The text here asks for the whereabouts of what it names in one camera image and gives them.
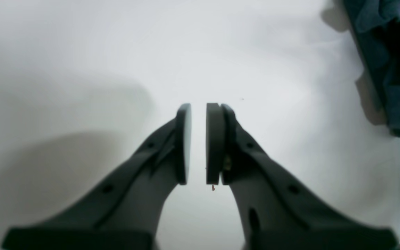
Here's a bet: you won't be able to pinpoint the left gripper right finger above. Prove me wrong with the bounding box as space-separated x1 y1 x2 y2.
206 103 398 250

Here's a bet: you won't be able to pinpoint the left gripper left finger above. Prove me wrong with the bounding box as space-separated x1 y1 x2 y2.
1 104 192 250

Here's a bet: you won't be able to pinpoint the dark blue t-shirt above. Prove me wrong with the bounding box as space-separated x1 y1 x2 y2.
343 0 400 138

